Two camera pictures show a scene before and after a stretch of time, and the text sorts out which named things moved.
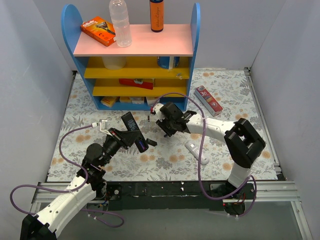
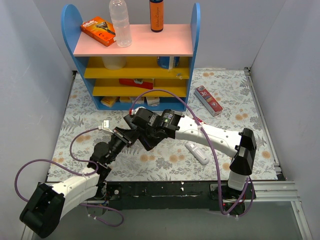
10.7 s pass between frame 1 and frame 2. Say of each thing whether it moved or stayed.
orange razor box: stayed
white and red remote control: stayed
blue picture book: stayed
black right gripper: moved
